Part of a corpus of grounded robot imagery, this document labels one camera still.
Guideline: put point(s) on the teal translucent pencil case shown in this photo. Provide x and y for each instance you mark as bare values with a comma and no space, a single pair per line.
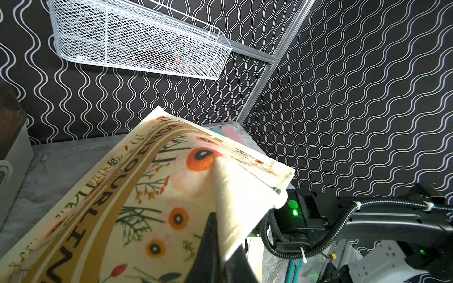
217,130

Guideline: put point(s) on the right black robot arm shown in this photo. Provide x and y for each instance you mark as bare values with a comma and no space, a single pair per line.
363,240

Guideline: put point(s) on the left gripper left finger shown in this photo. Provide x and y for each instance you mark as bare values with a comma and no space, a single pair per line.
207,267

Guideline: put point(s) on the white wire mesh basket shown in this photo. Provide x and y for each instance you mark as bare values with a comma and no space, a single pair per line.
123,34

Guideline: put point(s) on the pink pencil case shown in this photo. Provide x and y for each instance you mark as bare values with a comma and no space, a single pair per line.
230,132

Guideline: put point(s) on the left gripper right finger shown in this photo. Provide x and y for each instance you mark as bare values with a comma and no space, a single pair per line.
237,269

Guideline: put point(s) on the brown lidded storage box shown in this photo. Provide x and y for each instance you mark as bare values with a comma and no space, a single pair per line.
16,151

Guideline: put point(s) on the cream canvas tote bag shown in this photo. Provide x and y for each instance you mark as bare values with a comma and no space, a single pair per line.
139,215

